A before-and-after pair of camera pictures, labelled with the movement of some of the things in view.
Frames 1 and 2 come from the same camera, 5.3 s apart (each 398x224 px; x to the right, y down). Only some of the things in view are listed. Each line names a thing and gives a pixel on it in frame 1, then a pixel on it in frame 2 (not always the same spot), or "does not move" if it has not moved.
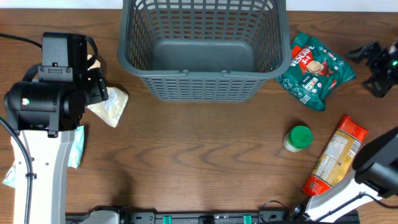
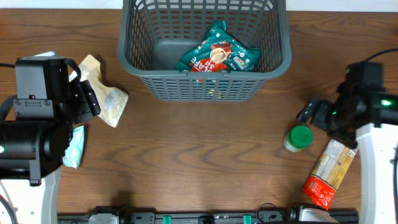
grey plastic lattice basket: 204,50 does not move
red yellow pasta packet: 337,158 does not move
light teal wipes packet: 74,158 does not move
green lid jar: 298,138 does not move
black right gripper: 376,66 → 321,115
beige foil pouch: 109,111 does not move
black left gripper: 97,87 → 86,101
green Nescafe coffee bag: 316,68 → 218,51
